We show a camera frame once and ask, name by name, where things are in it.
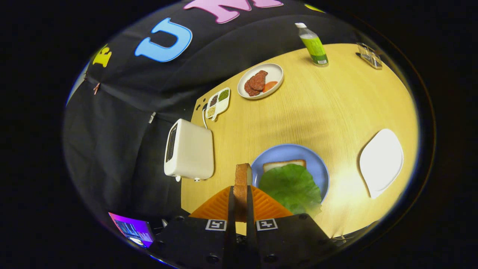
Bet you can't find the green lettuce leaf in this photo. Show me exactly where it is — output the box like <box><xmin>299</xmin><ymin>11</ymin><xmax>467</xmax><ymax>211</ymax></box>
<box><xmin>258</xmin><ymin>164</ymin><xmax>322</xmax><ymax>218</ymax></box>

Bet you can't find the round white plate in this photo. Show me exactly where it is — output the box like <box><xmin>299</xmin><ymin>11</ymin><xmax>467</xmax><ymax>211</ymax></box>
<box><xmin>238</xmin><ymin>63</ymin><xmax>284</xmax><ymax>100</ymax></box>

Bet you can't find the white squarish plate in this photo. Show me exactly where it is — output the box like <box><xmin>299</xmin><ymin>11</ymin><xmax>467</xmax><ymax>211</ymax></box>
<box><xmin>359</xmin><ymin>129</ymin><xmax>404</xmax><ymax>199</ymax></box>

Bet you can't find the brown meat patty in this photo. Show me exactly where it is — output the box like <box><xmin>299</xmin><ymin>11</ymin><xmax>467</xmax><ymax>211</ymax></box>
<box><xmin>249</xmin><ymin>70</ymin><xmax>268</xmax><ymax>91</ymax></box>
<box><xmin>244</xmin><ymin>80</ymin><xmax>260</xmax><ymax>97</ymax></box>

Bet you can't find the small metal wire basket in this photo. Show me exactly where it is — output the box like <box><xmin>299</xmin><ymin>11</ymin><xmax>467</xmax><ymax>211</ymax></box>
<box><xmin>356</xmin><ymin>42</ymin><xmax>383</xmax><ymax>70</ymax></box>

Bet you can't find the white divided seasoning tray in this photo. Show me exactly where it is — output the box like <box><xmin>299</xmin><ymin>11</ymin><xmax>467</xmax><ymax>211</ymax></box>
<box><xmin>205</xmin><ymin>87</ymin><xmax>231</xmax><ymax>121</ymax></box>

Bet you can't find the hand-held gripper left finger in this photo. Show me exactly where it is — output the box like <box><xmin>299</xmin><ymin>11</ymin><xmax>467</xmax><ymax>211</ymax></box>
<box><xmin>149</xmin><ymin>186</ymin><xmax>236</xmax><ymax>269</ymax></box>

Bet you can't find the green label plastic bottle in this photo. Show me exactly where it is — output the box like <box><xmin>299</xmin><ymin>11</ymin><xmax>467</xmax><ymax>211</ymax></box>
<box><xmin>295</xmin><ymin>22</ymin><xmax>329</xmax><ymax>67</ymax></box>

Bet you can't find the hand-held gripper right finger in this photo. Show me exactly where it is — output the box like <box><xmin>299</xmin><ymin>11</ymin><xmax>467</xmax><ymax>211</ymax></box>
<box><xmin>246</xmin><ymin>185</ymin><xmax>338</xmax><ymax>269</ymax></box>

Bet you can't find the white bread slice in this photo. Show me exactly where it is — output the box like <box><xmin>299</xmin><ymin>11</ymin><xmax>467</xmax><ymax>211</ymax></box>
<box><xmin>263</xmin><ymin>160</ymin><xmax>307</xmax><ymax>173</ymax></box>

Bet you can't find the blue plate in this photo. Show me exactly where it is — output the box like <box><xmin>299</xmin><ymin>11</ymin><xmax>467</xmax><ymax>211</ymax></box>
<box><xmin>251</xmin><ymin>144</ymin><xmax>330</xmax><ymax>204</ymax></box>

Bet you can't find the computer monitor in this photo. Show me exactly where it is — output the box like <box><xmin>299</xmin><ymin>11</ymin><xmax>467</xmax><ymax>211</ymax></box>
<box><xmin>108</xmin><ymin>212</ymin><xmax>155</xmax><ymax>248</ymax></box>

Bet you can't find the toasted bread slice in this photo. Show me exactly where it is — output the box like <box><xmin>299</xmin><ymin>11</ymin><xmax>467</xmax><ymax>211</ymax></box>
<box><xmin>234</xmin><ymin>163</ymin><xmax>253</xmax><ymax>223</ymax></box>

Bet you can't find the white toaster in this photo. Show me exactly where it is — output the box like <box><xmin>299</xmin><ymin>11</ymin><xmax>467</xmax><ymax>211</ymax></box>
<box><xmin>164</xmin><ymin>118</ymin><xmax>215</xmax><ymax>182</ymax></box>

